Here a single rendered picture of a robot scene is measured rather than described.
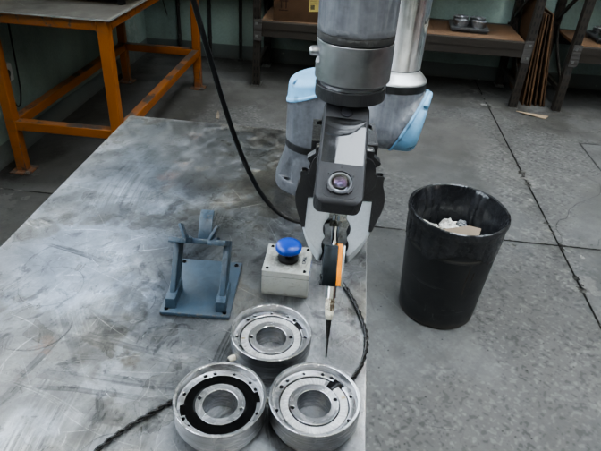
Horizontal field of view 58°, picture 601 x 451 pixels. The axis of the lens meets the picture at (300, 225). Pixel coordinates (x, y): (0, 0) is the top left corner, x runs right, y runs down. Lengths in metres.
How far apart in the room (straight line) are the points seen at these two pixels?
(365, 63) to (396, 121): 0.48
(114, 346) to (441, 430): 1.17
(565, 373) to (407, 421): 0.60
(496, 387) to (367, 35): 1.53
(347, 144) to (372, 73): 0.07
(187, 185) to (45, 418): 0.56
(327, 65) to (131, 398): 0.45
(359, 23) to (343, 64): 0.04
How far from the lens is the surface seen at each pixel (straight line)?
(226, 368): 0.69
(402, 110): 0.99
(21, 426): 0.73
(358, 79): 0.53
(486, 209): 2.02
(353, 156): 0.52
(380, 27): 0.52
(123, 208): 1.06
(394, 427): 1.71
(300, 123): 1.04
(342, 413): 0.66
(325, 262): 0.62
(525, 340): 2.11
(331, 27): 0.52
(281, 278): 0.81
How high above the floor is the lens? 1.34
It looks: 33 degrees down
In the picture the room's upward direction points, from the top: 4 degrees clockwise
